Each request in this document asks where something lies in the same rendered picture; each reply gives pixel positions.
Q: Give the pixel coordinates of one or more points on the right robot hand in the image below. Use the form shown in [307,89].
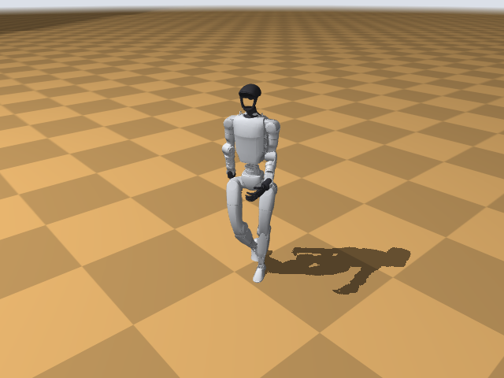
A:
[230,175]

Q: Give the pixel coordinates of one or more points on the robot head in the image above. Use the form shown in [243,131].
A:
[250,91]

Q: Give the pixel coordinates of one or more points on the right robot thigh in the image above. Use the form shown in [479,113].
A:
[235,206]

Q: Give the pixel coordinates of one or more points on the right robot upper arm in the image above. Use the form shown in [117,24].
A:
[229,146]

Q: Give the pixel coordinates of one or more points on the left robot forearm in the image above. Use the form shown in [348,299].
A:
[270,167]

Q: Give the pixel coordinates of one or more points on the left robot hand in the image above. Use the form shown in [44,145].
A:
[260,191]

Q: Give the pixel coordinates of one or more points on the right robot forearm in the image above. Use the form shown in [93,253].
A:
[230,163]

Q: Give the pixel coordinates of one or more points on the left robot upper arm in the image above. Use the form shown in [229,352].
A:
[273,129]

